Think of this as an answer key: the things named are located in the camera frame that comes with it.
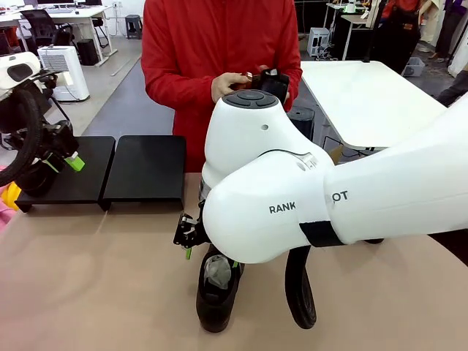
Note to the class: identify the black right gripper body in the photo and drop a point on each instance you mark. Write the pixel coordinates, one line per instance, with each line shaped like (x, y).
(188, 230)

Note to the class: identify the green right gripper finger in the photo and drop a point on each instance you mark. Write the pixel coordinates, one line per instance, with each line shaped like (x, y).
(234, 264)
(189, 253)

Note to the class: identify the green left gripper finger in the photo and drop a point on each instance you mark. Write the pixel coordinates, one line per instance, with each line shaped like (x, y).
(77, 165)
(54, 164)

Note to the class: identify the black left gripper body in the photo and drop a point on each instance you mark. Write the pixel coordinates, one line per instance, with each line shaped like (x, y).
(58, 140)

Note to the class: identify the black leather buckle shoe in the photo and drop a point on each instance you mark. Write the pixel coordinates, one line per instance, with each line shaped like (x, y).
(215, 311)

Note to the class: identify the black and brown shoe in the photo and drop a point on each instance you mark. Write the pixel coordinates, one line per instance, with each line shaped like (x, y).
(272, 86)

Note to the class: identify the person's right forearm red sleeve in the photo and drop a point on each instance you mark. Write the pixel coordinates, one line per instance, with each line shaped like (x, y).
(172, 91)

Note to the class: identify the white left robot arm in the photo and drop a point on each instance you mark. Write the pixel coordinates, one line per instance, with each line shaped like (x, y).
(18, 84)

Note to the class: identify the person's left forearm red sleeve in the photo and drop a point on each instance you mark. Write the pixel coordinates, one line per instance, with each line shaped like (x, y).
(295, 84)

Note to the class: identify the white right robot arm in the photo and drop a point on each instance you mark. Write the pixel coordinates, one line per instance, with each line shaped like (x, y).
(256, 146)

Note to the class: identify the black flat shoe stand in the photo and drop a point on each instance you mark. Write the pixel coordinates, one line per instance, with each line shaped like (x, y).
(146, 168)
(73, 172)

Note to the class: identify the person's right hand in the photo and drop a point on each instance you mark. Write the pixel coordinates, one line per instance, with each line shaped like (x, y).
(228, 84)

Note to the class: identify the person's left hand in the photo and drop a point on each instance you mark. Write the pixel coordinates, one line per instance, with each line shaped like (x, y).
(264, 68)

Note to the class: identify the white paper shoe stuffing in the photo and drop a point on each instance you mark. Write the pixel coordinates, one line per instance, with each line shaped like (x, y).
(217, 270)

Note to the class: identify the yellow garment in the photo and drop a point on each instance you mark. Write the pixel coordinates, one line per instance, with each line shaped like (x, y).
(9, 195)

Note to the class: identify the white air purifier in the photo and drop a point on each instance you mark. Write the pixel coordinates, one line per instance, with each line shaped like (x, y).
(69, 73)

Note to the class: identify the pink cloth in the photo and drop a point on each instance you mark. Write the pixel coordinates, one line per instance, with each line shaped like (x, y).
(4, 219)

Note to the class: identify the black computer tower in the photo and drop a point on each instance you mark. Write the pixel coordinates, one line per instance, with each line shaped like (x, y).
(87, 51)

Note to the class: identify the black office chair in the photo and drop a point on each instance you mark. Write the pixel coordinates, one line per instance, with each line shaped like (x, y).
(36, 22)

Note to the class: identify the white office desk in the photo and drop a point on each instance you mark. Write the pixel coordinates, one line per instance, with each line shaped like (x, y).
(84, 12)

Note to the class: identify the grey plastic stool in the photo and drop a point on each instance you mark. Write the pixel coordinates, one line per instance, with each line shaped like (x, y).
(133, 22)

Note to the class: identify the brown cardboard box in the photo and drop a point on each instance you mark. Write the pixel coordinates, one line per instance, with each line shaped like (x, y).
(334, 155)

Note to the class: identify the black cylindrical bin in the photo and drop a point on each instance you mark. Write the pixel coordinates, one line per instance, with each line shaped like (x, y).
(301, 120)

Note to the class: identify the person in red jacket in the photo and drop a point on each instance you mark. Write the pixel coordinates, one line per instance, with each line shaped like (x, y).
(219, 36)

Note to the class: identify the white side table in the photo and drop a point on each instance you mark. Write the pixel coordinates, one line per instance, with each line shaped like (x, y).
(365, 102)

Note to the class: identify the white computer case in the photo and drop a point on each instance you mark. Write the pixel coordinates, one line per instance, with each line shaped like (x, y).
(318, 40)

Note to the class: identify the grey storage bin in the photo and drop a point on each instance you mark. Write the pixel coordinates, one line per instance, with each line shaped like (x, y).
(413, 67)

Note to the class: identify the bystander in black apron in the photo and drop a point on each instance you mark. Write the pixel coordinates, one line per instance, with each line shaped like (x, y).
(398, 29)

